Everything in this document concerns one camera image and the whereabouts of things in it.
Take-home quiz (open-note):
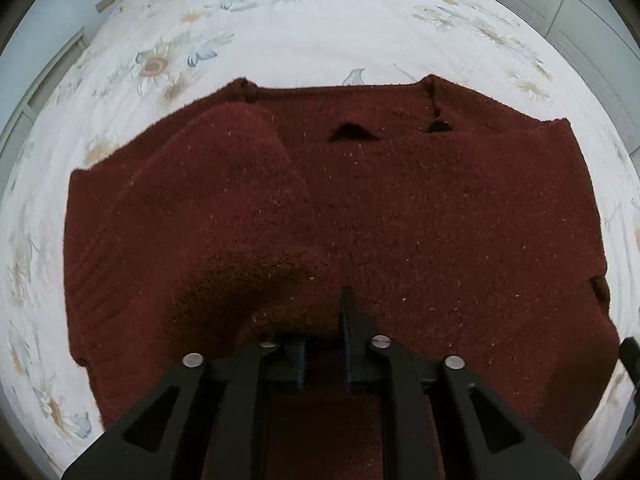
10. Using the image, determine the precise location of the white wardrobe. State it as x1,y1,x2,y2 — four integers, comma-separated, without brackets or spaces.
497,0,639,156

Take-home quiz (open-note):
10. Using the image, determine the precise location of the left wall socket plate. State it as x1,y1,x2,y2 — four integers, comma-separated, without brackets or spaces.
96,0,116,13

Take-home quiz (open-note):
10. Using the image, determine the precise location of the dark red knit sweater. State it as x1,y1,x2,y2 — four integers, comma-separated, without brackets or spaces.
64,76,618,479

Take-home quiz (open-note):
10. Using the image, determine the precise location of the white radiator cover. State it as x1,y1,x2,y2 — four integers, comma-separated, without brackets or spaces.
1,28,87,188

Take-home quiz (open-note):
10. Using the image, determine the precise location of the floral white bed cover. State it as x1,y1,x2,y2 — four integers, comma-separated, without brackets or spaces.
1,0,639,479

